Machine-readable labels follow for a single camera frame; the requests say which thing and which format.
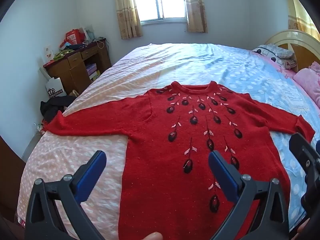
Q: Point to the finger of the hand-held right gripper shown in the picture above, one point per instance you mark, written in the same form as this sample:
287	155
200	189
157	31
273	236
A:
306	155

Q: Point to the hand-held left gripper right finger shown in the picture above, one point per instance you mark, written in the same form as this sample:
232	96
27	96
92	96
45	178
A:
222	175

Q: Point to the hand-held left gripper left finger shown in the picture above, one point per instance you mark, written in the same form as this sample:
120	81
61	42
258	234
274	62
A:
92	175

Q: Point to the red embroidered sweater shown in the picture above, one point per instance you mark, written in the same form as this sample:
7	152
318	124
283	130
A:
160	135

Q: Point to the person's right hand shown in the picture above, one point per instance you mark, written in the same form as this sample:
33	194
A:
303	227

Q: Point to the person's left hand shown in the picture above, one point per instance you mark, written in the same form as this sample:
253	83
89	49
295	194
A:
153	236

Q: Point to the pink pillow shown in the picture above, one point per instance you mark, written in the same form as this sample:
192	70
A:
308	80

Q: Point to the black clothing pile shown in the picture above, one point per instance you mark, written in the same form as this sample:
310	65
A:
53	107

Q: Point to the brown wooden furniture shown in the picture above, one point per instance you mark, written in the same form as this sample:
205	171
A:
8	180

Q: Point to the white paper bag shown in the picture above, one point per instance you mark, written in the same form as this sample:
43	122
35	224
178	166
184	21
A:
56	88

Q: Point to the brown wooden desk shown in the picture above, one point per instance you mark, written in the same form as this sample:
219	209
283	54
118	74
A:
75	72

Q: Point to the purple box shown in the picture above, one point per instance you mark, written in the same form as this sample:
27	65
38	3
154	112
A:
91	69

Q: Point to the white cartoon pillow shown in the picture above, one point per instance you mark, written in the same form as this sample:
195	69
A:
275	52

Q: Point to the wooden bed headboard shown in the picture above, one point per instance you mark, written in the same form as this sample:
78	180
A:
297	38

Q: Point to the green cloth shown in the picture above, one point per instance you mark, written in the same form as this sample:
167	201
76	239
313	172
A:
62	54

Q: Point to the polka-dot bed sheet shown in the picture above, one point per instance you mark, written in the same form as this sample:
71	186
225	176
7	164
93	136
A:
175	60

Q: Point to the yellow curtain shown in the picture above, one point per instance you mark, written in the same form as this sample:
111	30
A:
298	17

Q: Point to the red cardboard box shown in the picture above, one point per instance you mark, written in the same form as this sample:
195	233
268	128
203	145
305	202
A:
73	37

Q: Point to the beige patterned curtain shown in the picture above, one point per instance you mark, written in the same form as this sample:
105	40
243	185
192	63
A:
126	12
196	10

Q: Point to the window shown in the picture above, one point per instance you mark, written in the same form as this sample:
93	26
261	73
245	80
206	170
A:
160	0

